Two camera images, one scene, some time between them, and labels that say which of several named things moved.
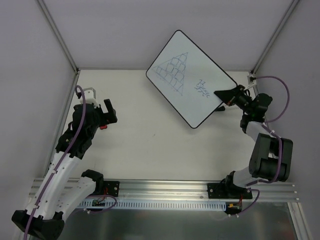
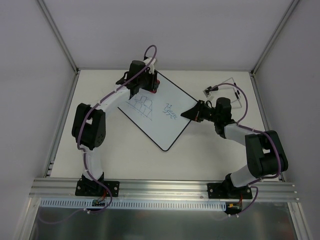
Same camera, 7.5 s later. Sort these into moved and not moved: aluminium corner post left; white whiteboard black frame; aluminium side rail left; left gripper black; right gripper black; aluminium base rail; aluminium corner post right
Moved: right gripper black; left gripper black; white whiteboard black frame
Not moved: aluminium corner post right; aluminium side rail left; aluminium base rail; aluminium corner post left
